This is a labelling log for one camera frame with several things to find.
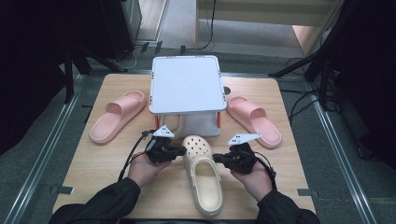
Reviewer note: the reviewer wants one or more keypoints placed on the grey tape strip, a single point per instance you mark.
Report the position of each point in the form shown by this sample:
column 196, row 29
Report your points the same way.
column 307, row 193
column 62, row 190

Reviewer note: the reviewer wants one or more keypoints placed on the person's right hand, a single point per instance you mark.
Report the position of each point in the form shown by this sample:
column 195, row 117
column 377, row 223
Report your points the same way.
column 253, row 183

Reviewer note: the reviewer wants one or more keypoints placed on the white shoe rack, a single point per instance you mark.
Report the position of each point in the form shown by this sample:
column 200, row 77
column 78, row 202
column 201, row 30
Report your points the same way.
column 186, row 84

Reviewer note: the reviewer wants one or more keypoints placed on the black cabinet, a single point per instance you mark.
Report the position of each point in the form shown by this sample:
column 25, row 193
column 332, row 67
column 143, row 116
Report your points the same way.
column 106, row 28

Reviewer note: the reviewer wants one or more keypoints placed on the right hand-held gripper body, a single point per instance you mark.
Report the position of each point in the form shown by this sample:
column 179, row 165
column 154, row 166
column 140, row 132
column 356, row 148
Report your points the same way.
column 243, row 157

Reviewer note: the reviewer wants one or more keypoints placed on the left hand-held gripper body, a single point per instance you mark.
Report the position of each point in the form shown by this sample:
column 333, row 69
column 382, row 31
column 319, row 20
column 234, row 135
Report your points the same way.
column 160, row 149

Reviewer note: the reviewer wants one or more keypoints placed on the metal floor rail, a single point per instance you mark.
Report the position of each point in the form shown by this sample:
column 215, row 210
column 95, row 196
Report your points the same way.
column 46, row 140
column 339, row 149

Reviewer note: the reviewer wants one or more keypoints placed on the pink slipper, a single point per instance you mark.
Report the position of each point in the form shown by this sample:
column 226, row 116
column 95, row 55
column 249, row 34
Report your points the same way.
column 253, row 119
column 118, row 116

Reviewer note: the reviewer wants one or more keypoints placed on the person's left hand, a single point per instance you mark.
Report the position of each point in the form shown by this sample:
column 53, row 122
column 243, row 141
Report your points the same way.
column 144, row 171

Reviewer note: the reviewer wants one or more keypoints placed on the light wooden furniture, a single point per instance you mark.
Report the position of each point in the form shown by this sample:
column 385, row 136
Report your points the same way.
column 267, row 12

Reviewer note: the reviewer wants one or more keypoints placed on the black tripod stand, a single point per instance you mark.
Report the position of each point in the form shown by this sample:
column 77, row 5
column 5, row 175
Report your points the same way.
column 314, row 59

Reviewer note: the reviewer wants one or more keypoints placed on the round table grommet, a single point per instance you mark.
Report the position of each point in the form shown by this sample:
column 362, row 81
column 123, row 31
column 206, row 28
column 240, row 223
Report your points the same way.
column 227, row 90

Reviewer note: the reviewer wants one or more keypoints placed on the black metal stand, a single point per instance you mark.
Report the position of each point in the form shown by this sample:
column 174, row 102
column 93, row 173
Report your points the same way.
column 70, row 71

